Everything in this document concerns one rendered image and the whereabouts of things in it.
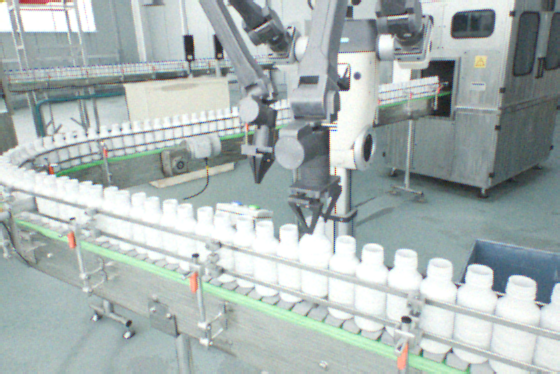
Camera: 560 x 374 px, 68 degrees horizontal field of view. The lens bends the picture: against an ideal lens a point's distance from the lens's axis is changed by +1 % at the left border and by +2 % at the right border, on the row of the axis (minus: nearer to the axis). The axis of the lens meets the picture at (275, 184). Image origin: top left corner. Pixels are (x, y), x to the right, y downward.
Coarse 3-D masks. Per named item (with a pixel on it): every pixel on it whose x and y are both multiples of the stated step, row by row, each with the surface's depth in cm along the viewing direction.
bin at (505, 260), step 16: (480, 240) 125; (480, 256) 126; (496, 256) 123; (512, 256) 121; (528, 256) 119; (544, 256) 117; (464, 272) 109; (496, 272) 125; (512, 272) 122; (528, 272) 120; (544, 272) 118; (496, 288) 126; (544, 288) 119
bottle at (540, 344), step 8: (552, 296) 63; (552, 304) 63; (544, 312) 64; (552, 312) 63; (544, 320) 63; (552, 320) 62; (544, 328) 63; (552, 328) 62; (536, 336) 66; (536, 344) 66; (544, 344) 64; (552, 344) 63; (536, 352) 66; (544, 352) 64; (552, 352) 63; (536, 360) 66; (544, 360) 64; (552, 360) 63; (552, 368) 63
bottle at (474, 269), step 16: (480, 272) 70; (464, 288) 69; (480, 288) 67; (464, 304) 68; (480, 304) 67; (464, 320) 69; (480, 320) 68; (464, 336) 70; (480, 336) 68; (464, 352) 70
